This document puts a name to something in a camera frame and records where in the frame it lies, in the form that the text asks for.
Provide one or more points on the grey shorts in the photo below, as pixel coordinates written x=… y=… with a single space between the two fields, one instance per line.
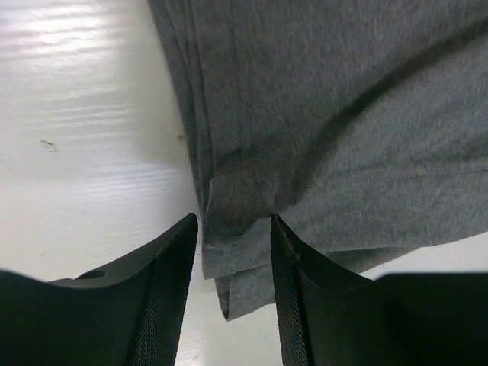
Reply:
x=363 y=124

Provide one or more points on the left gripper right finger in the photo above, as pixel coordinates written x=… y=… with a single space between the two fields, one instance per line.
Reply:
x=328 y=315

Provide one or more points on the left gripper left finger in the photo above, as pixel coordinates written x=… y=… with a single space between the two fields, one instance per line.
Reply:
x=127 y=312

